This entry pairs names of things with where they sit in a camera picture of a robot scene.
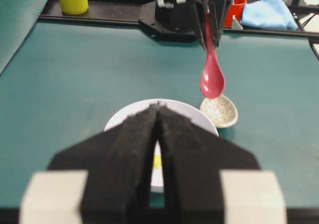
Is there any pink plastic spoon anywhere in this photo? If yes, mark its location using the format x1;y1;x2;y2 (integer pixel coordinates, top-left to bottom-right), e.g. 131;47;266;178
200;13;225;99

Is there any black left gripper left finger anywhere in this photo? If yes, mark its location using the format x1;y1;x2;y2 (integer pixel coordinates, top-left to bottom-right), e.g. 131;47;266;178
19;104;158;224

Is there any black aluminium frame rail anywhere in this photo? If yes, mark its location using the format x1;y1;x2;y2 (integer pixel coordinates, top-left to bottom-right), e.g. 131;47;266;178
38;0;319;44

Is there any white round bowl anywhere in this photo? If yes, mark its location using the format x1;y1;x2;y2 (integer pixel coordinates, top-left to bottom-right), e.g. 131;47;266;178
104;99;219;194

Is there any yellow hexagonal prism block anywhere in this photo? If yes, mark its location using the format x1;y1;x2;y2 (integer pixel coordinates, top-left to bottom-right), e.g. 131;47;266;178
153;154;162;169

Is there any blue cloth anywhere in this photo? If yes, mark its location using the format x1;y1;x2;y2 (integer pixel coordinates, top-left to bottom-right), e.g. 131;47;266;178
241;0;298;30

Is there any red plastic cup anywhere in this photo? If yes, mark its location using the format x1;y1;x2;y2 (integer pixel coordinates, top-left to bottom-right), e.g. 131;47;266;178
224;0;247;27

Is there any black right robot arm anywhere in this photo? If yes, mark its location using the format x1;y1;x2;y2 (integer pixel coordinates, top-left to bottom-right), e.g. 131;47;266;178
140;0;233;50

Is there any small crackle-glaze ceramic dish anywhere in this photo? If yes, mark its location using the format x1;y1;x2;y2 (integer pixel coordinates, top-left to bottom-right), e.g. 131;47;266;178
200;95;238;128

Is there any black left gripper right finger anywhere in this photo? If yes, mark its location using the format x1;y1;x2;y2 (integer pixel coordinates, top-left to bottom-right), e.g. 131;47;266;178
156;101;287;224

